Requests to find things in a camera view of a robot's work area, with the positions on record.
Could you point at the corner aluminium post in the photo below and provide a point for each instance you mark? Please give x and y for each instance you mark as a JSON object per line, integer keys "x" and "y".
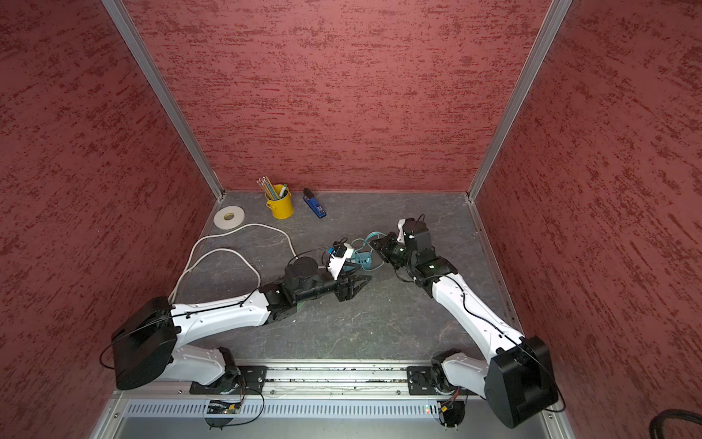
{"x": 541, "y": 46}
{"x": 122, "y": 20}

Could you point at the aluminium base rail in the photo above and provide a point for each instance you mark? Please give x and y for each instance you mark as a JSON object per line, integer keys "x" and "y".
{"x": 317, "y": 390}

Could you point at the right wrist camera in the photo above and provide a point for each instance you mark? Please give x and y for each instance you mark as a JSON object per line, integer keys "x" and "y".
{"x": 401, "y": 227}

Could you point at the blue black stapler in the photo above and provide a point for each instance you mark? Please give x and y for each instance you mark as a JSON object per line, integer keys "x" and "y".
{"x": 313, "y": 203}

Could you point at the teal power strip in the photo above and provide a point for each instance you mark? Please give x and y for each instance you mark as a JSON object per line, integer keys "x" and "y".
{"x": 363, "y": 259}

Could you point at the yellow pencil cup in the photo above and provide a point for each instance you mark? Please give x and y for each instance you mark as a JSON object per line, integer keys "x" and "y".
{"x": 282, "y": 207}

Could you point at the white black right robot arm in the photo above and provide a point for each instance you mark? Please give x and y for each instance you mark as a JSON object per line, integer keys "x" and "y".
{"x": 515, "y": 374}

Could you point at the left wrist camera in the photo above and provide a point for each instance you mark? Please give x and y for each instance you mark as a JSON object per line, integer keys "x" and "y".
{"x": 339, "y": 253}

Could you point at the right corner aluminium post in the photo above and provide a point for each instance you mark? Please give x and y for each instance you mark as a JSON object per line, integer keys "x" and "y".
{"x": 541, "y": 46}

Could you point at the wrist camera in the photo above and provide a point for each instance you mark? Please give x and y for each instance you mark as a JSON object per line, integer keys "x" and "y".
{"x": 401, "y": 227}
{"x": 339, "y": 253}

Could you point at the colored pencils bundle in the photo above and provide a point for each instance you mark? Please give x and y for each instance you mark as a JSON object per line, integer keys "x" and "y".
{"x": 268, "y": 187}

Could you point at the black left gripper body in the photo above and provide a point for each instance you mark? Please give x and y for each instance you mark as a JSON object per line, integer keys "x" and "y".
{"x": 341, "y": 287}

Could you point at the left corner aluminium post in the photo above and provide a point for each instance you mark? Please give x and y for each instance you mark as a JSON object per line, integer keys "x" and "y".
{"x": 122, "y": 20}

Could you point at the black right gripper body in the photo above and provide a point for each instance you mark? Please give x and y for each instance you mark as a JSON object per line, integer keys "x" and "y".
{"x": 394, "y": 251}

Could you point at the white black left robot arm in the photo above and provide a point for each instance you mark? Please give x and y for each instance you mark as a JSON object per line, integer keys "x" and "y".
{"x": 156, "y": 343}

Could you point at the white tape roll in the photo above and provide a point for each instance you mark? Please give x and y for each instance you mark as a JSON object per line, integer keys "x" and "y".
{"x": 229, "y": 218}

